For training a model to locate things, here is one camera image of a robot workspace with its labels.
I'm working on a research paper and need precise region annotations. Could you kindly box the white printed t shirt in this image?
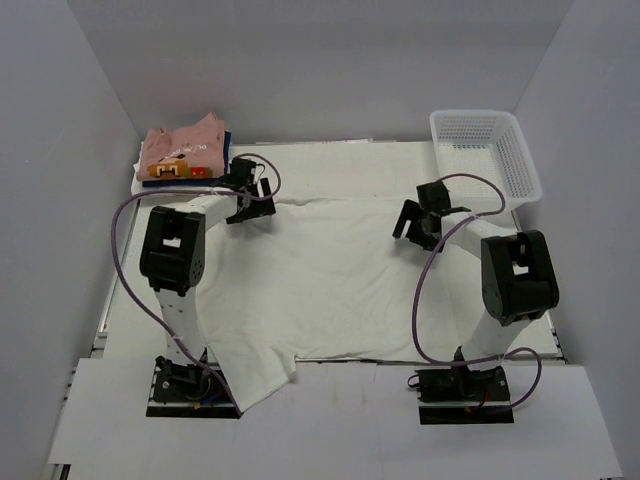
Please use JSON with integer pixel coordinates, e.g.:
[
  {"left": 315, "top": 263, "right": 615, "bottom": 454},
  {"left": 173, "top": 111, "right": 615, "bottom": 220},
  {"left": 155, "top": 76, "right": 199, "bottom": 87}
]
[{"left": 197, "top": 199, "right": 484, "bottom": 410}]

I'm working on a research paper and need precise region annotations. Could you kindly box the white plastic basket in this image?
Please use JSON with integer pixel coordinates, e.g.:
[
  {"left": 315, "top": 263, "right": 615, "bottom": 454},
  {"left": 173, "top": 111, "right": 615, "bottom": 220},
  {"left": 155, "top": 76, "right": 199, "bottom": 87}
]
[{"left": 429, "top": 109, "right": 542, "bottom": 211}]

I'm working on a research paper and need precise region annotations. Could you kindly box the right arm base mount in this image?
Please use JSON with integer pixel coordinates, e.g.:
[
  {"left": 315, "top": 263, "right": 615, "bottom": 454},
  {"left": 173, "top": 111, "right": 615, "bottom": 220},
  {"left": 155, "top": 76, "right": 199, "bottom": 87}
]
[{"left": 407, "top": 347, "right": 514, "bottom": 425}]

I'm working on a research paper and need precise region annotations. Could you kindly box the pink folded t shirt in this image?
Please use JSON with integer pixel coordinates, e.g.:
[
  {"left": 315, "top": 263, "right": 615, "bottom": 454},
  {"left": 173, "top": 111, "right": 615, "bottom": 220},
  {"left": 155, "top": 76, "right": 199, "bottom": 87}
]
[{"left": 136, "top": 113, "right": 227, "bottom": 182}]

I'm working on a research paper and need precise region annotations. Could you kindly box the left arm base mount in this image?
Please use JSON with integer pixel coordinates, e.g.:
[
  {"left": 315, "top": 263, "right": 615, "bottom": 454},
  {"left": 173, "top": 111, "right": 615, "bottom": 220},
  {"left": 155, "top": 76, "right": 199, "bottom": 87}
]
[{"left": 146, "top": 356, "right": 242, "bottom": 420}]

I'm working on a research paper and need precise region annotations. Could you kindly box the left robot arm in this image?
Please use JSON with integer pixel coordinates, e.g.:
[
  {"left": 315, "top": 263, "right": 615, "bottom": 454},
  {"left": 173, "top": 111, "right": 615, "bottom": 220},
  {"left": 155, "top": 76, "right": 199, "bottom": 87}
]
[{"left": 140, "top": 153, "right": 277, "bottom": 399}]

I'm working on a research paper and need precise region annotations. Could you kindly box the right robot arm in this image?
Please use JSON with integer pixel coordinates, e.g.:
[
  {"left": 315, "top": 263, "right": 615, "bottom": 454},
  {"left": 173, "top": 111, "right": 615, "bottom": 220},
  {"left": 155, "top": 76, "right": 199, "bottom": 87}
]
[{"left": 392, "top": 173, "right": 560, "bottom": 399}]

